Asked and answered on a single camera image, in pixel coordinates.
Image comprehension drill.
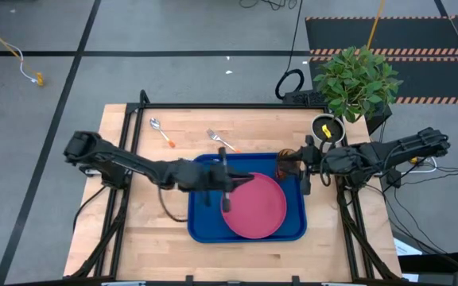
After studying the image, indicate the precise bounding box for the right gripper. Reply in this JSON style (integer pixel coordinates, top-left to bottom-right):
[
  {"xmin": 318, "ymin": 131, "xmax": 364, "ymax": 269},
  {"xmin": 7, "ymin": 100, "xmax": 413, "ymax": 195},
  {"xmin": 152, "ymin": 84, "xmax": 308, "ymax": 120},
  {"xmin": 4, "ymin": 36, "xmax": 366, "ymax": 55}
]
[{"xmin": 279, "ymin": 135, "xmax": 333, "ymax": 195}]

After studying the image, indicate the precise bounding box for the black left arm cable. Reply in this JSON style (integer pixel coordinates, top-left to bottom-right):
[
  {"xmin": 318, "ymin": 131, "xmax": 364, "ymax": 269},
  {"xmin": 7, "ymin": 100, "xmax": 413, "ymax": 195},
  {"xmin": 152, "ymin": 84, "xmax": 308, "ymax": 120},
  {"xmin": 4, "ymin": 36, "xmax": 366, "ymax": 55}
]
[{"xmin": 157, "ymin": 185, "xmax": 189, "ymax": 223}]

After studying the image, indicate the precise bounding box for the pink round plate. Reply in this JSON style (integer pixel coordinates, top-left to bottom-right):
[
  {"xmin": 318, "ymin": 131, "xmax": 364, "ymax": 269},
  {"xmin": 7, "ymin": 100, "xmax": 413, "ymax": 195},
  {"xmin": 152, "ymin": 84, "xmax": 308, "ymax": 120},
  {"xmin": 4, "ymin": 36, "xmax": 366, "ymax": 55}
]
[{"xmin": 220, "ymin": 172, "xmax": 288, "ymax": 240}]

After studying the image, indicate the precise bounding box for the black floor cable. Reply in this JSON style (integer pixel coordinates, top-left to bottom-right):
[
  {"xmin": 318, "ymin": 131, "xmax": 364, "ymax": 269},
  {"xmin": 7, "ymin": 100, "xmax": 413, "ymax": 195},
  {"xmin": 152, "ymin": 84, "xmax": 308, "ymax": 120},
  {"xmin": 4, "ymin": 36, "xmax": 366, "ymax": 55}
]
[{"xmin": 274, "ymin": 0, "xmax": 305, "ymax": 101}]

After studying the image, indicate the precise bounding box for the black box under plant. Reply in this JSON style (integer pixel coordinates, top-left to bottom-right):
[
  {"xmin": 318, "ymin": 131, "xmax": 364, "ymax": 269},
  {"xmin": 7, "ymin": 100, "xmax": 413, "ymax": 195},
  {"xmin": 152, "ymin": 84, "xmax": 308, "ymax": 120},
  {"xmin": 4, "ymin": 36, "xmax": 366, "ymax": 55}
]
[{"xmin": 282, "ymin": 90, "xmax": 394, "ymax": 134}]

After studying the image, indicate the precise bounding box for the white plant pot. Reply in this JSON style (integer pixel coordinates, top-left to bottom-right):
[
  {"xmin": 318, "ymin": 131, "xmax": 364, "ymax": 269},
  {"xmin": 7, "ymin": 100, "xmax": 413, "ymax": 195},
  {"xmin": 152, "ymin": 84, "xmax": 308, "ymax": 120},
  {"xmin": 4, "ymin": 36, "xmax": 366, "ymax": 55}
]
[{"xmin": 311, "ymin": 113, "xmax": 347, "ymax": 145}]

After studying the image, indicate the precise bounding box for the green leafy plant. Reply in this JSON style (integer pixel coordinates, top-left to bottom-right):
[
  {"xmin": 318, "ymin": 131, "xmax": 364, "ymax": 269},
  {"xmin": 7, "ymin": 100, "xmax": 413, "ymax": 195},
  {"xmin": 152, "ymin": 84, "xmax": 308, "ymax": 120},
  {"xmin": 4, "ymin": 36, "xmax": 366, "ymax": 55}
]
[{"xmin": 312, "ymin": 44, "xmax": 404, "ymax": 124}]

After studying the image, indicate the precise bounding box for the orange-handled metal fork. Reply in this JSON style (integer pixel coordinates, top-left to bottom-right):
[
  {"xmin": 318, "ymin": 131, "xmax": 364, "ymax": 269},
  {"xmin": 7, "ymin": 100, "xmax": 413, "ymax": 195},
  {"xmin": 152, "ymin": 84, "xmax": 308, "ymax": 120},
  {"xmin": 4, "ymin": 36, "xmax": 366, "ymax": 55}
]
[{"xmin": 206, "ymin": 128, "xmax": 242, "ymax": 154}]

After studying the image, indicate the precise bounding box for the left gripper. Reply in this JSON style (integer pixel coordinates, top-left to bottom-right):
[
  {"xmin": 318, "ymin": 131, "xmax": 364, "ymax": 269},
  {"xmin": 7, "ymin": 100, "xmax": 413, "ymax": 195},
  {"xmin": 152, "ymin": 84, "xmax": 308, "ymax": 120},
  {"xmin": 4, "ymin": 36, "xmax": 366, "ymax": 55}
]
[{"xmin": 196, "ymin": 146, "xmax": 255, "ymax": 213}]

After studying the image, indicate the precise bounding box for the orange-handled metal spoon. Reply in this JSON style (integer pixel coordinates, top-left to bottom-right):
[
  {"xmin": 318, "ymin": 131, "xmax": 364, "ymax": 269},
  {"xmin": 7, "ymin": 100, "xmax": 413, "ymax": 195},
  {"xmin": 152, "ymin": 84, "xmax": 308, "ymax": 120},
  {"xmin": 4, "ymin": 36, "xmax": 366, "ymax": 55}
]
[{"xmin": 149, "ymin": 117, "xmax": 177, "ymax": 149}]

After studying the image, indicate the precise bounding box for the amber plastic cup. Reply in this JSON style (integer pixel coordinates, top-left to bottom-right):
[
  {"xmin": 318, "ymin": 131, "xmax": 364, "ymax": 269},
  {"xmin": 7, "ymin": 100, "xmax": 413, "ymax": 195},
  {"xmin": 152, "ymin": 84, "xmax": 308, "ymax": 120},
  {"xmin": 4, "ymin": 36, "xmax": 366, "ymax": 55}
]
[{"xmin": 275, "ymin": 148, "xmax": 300, "ymax": 181}]

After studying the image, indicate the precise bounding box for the black orange-striped floor mat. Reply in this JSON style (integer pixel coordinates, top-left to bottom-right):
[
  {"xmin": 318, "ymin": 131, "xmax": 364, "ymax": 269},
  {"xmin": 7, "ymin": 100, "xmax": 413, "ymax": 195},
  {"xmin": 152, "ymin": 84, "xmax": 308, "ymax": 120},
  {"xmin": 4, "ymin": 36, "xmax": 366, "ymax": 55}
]
[{"xmin": 304, "ymin": 14, "xmax": 458, "ymax": 106}]

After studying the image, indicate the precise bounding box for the white paper sheet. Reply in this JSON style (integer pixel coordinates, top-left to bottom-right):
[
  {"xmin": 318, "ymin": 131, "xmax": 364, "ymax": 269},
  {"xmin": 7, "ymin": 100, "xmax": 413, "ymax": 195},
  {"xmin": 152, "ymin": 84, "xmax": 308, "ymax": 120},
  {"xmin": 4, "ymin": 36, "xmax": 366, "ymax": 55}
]
[{"xmin": 393, "ymin": 237, "xmax": 423, "ymax": 257}]

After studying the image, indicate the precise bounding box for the yellow hanging cord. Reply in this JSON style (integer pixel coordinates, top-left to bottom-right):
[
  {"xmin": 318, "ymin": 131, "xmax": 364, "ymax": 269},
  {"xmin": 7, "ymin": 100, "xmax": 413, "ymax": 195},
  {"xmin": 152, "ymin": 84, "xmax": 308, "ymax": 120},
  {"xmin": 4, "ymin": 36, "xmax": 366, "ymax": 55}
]
[
  {"xmin": 367, "ymin": 0, "xmax": 386, "ymax": 49},
  {"xmin": 0, "ymin": 14, "xmax": 45, "ymax": 87}
]

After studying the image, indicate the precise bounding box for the black arm base cable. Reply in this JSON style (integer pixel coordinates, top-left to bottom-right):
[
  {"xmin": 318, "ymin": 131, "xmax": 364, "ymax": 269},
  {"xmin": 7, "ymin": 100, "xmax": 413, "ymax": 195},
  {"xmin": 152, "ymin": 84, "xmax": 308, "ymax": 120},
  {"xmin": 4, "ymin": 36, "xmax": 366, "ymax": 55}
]
[{"xmin": 72, "ymin": 184, "xmax": 109, "ymax": 233}]

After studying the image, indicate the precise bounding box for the blue plastic tray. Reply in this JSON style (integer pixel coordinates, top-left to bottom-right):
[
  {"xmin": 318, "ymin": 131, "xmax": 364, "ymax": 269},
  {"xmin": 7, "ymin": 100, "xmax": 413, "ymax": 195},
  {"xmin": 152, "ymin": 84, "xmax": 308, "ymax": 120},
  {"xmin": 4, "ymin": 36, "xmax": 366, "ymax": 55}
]
[{"xmin": 187, "ymin": 153, "xmax": 308, "ymax": 244}]

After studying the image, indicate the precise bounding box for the white floor cable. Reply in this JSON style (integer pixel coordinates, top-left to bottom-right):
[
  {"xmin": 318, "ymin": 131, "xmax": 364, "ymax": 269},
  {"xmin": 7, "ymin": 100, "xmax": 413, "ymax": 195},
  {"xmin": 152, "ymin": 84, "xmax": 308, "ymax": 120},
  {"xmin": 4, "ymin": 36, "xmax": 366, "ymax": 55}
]
[{"xmin": 0, "ymin": 0, "xmax": 40, "ymax": 84}]

